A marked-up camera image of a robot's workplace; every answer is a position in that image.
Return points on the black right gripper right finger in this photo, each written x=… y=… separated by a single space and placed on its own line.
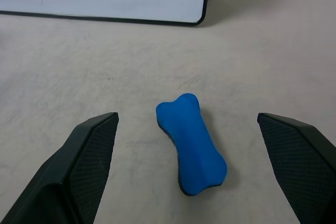
x=302 y=161

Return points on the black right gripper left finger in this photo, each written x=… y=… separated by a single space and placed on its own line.
x=65 y=176

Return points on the blue bone-shaped whiteboard eraser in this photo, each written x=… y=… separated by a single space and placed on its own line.
x=193 y=145

